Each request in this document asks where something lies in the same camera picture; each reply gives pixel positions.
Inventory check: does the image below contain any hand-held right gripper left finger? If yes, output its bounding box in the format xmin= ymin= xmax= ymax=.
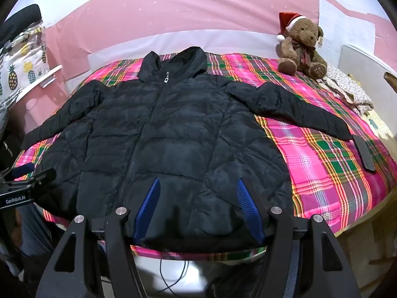
xmin=35 ymin=178 xmax=162 ymax=298

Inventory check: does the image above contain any pineapple print cloth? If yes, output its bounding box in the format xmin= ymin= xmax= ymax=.
xmin=0 ymin=22 xmax=50 ymax=112

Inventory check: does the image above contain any black puffer jacket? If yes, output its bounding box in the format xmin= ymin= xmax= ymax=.
xmin=22 ymin=46 xmax=357 ymax=253

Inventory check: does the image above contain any black cable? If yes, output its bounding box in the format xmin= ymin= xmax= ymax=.
xmin=159 ymin=257 xmax=189 ymax=290

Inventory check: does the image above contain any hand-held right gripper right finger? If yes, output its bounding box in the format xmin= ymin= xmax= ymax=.
xmin=236 ymin=178 xmax=362 ymax=298

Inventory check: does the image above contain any pink plaid blanket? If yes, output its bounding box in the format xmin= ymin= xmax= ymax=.
xmin=15 ymin=52 xmax=392 ymax=261

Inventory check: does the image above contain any black strap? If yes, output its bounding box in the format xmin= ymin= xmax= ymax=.
xmin=352 ymin=134 xmax=377 ymax=174

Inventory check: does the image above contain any person's jeans leg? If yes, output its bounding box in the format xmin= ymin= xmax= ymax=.
xmin=14 ymin=204 xmax=64 ymax=257

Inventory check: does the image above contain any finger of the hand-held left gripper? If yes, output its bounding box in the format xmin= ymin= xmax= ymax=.
xmin=0 ymin=168 xmax=57 ymax=193
xmin=11 ymin=162 xmax=35 ymax=178

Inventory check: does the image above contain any white board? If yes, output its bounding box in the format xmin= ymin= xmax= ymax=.
xmin=337 ymin=44 xmax=390 ymax=84

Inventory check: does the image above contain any black cloth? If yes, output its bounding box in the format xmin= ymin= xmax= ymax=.
xmin=0 ymin=4 xmax=42 ymax=46

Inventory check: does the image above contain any floral cloth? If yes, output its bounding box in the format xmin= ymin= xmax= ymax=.
xmin=316 ymin=64 xmax=375 ymax=116

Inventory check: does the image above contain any brown teddy bear, santa hat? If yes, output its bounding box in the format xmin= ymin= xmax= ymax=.
xmin=276 ymin=12 xmax=328 ymax=79

